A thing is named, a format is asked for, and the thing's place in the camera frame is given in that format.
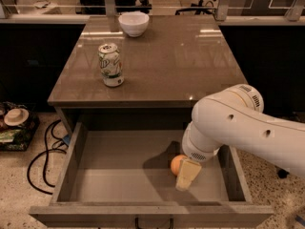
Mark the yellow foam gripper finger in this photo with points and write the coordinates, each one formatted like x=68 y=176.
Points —
x=188 y=172

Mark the orange fruit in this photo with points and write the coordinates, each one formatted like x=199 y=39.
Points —
x=175 y=164

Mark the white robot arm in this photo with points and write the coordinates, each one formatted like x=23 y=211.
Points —
x=234 y=117

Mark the open grey top drawer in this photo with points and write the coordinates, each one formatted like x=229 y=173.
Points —
x=109 y=178

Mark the grey counter cabinet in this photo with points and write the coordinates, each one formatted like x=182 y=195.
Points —
x=178 y=60

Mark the black stand leg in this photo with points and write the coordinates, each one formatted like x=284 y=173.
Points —
x=282 y=173

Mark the green white soda can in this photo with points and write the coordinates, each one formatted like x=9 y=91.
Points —
x=110 y=65

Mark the white bowl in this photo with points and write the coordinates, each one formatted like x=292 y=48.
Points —
x=134 y=23

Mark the dark box of items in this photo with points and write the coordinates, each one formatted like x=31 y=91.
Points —
x=16 y=138

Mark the beige hat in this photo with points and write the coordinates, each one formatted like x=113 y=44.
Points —
x=16 y=116

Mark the black drawer handle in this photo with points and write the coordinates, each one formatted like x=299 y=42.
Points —
x=153 y=223

